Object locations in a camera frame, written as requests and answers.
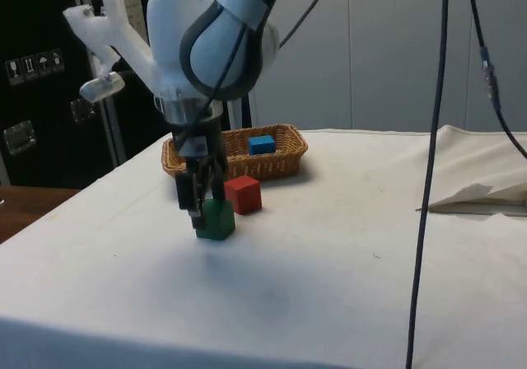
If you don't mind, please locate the green cube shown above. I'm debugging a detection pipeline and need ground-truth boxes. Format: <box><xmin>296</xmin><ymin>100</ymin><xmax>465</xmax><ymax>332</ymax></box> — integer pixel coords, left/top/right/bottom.
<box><xmin>195</xmin><ymin>198</ymin><xmax>236</xmax><ymax>241</ymax></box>

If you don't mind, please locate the red cube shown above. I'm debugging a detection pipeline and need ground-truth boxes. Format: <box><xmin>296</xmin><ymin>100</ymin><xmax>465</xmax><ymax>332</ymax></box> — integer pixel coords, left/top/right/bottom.
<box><xmin>224</xmin><ymin>175</ymin><xmax>263</xmax><ymax>216</ymax></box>

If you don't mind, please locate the pale locker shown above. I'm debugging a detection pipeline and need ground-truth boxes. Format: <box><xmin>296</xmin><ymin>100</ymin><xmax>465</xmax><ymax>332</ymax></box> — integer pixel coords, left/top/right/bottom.
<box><xmin>348</xmin><ymin>0</ymin><xmax>467</xmax><ymax>133</ymax></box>
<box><xmin>464</xmin><ymin>0</ymin><xmax>527</xmax><ymax>133</ymax></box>
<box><xmin>246</xmin><ymin>0</ymin><xmax>351</xmax><ymax>133</ymax></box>

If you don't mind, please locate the white plastic bracket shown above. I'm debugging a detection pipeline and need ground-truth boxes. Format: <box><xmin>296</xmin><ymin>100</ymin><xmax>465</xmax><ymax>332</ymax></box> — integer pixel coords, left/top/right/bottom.
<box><xmin>63</xmin><ymin>0</ymin><xmax>160</xmax><ymax>95</ymax></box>

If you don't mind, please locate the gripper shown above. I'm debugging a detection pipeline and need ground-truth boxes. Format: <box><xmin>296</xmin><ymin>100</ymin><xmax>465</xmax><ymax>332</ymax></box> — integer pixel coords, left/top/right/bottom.
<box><xmin>170</xmin><ymin>115</ymin><xmax>228</xmax><ymax>231</ymax></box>

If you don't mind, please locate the wicker basket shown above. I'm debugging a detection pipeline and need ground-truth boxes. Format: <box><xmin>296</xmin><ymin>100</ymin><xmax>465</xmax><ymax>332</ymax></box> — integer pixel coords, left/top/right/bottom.
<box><xmin>161</xmin><ymin>124</ymin><xmax>310</xmax><ymax>182</ymax></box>

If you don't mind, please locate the black cable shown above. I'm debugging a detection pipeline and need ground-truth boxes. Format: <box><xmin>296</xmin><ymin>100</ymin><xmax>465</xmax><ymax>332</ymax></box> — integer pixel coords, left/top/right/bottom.
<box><xmin>175</xmin><ymin>21</ymin><xmax>253</xmax><ymax>150</ymax></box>
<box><xmin>277</xmin><ymin>0</ymin><xmax>335</xmax><ymax>49</ymax></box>
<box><xmin>405</xmin><ymin>0</ymin><xmax>453</xmax><ymax>369</ymax></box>
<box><xmin>465</xmin><ymin>0</ymin><xmax>527</xmax><ymax>158</ymax></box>

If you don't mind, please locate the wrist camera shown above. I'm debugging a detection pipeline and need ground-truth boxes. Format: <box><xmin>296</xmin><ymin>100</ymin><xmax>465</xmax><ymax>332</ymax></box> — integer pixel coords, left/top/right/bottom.
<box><xmin>79</xmin><ymin>71</ymin><xmax>127</xmax><ymax>103</ymax></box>

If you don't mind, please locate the black cabinet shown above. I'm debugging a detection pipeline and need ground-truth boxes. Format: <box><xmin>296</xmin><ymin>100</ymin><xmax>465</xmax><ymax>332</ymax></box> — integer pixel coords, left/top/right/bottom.
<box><xmin>0</xmin><ymin>0</ymin><xmax>174</xmax><ymax>189</ymax></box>

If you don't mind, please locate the blue cube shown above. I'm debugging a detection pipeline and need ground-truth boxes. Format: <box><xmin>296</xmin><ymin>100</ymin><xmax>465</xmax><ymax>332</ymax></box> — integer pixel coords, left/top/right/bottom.
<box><xmin>248</xmin><ymin>134</ymin><xmax>276</xmax><ymax>156</ymax></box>

